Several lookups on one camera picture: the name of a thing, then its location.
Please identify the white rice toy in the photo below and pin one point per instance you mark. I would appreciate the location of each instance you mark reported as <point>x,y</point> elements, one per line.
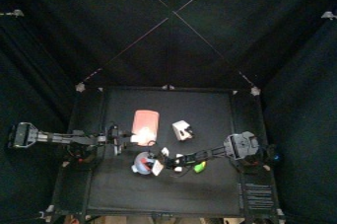
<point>140,140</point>

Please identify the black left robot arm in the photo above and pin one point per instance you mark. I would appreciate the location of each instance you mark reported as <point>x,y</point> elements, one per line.
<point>61,138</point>

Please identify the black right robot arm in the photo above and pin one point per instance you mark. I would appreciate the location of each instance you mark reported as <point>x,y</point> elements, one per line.
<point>240,145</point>

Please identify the red rectangular plate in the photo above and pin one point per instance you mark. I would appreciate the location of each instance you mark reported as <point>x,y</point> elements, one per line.
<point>145,122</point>

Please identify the red toy in bowl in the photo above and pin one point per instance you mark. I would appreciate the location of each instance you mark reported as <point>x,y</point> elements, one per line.
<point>146,161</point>

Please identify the grey blue bowl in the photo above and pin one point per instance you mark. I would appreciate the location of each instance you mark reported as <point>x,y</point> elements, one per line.
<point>140,167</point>

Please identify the green toy vegetable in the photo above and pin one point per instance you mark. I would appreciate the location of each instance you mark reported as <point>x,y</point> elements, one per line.
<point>200,167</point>

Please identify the white toy box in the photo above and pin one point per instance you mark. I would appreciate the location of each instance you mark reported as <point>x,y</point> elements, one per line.
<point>181,130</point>

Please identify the silver cloth clamp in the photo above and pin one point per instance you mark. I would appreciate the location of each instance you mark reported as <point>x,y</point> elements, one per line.
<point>328,15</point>
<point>16,13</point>

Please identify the silver frame corner bracket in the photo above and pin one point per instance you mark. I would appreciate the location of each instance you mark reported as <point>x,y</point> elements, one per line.
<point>80,87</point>
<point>254,90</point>
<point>168,87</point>

